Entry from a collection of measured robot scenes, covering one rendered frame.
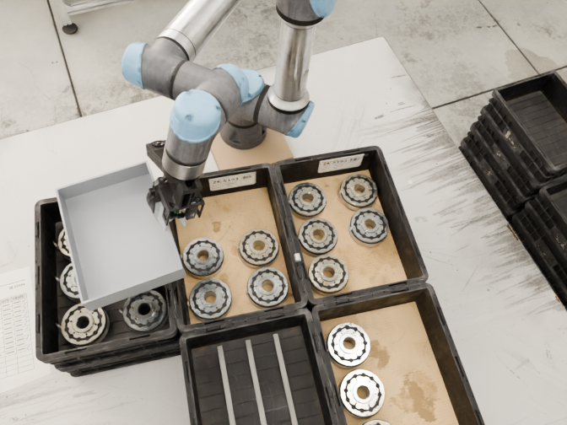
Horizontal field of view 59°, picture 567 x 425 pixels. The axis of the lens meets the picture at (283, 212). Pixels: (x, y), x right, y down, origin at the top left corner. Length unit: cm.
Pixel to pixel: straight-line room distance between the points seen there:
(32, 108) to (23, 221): 127
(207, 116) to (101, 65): 214
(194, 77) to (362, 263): 68
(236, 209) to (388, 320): 49
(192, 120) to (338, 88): 108
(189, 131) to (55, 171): 94
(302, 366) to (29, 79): 220
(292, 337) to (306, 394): 13
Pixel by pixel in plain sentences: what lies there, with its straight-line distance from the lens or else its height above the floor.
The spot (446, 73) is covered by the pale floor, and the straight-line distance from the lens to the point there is 298.
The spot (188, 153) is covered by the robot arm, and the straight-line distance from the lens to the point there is 83.
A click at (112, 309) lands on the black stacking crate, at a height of 83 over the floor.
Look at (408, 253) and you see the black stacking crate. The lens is 130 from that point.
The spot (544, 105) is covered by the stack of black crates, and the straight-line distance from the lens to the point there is 234.
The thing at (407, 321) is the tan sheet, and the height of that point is 83.
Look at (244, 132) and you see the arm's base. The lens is 154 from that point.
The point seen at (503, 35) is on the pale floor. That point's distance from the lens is 333.
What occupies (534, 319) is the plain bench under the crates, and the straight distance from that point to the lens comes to 159.
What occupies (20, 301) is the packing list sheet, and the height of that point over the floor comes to 70.
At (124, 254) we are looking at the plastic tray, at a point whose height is 105.
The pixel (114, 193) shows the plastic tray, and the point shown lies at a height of 105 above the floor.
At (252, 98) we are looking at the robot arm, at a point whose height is 95.
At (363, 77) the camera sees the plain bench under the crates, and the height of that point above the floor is 70.
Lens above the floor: 204
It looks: 63 degrees down
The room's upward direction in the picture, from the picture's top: 7 degrees clockwise
